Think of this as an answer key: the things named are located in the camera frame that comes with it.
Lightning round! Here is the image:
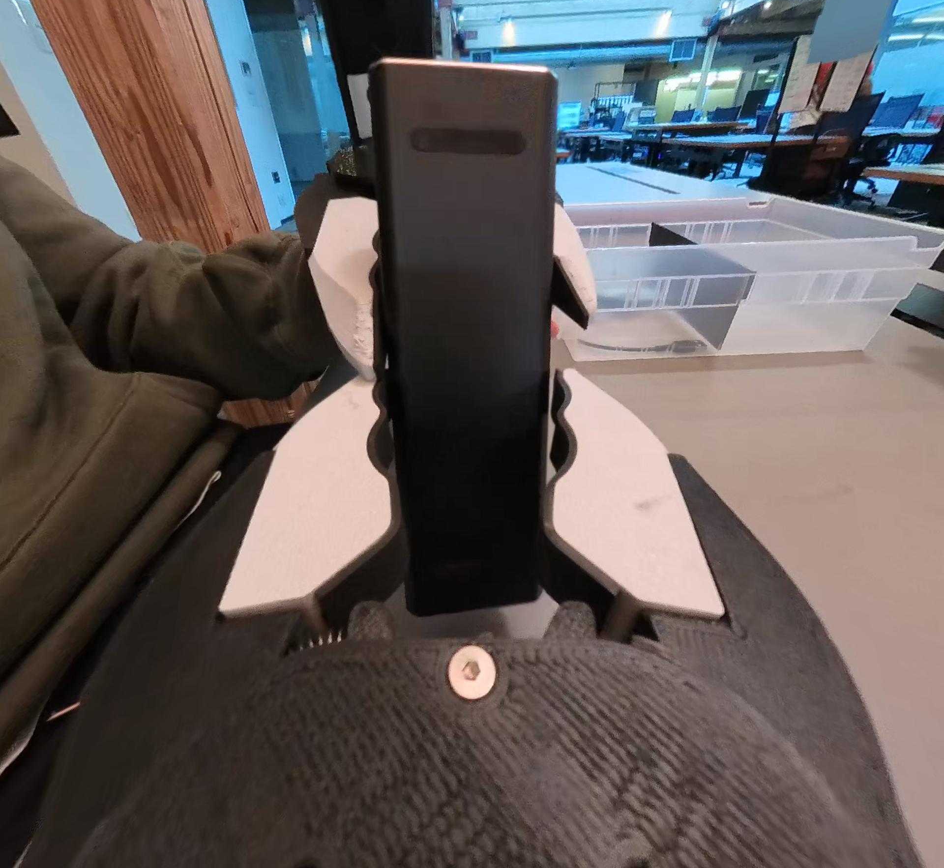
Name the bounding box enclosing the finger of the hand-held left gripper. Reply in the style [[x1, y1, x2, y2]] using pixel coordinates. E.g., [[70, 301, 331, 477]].
[[306, 197, 389, 381], [552, 204, 600, 332]]

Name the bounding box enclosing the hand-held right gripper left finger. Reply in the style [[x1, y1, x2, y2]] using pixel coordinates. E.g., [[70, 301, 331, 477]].
[[220, 367, 407, 622]]

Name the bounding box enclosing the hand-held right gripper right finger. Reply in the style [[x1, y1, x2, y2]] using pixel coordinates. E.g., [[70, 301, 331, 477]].
[[544, 367, 726, 622]]

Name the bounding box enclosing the black multi-port usb hub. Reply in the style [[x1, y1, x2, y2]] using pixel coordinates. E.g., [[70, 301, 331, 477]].
[[367, 58, 559, 618]]

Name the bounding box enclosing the person's left forearm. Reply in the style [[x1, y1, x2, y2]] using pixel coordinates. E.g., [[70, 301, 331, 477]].
[[44, 227, 342, 403]]

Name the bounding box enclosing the grey desk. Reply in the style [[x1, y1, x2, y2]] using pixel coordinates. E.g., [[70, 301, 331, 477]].
[[549, 162, 944, 868]]

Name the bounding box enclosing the long wooden office desk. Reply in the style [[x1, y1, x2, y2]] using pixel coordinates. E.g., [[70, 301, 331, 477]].
[[662, 132, 851, 180]]

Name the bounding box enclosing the grey bin divider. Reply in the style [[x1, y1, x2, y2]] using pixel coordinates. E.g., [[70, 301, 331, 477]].
[[664, 269, 759, 352]]

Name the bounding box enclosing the clear plastic bin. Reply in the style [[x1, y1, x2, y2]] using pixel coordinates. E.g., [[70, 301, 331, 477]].
[[559, 196, 944, 363]]

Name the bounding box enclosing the wooden pillar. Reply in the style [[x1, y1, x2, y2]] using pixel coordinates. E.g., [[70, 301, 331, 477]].
[[0, 0, 318, 428]]

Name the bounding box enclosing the person's green jacket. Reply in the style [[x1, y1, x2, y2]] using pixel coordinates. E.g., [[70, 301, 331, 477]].
[[0, 153, 224, 671]]

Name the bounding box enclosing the black office chair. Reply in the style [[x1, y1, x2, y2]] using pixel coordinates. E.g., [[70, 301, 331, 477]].
[[748, 92, 886, 200]]

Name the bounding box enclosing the board with paper posters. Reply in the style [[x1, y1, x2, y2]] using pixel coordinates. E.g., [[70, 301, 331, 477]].
[[777, 35, 880, 114]]

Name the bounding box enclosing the black object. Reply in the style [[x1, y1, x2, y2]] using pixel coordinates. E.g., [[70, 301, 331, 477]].
[[891, 289, 944, 339]]

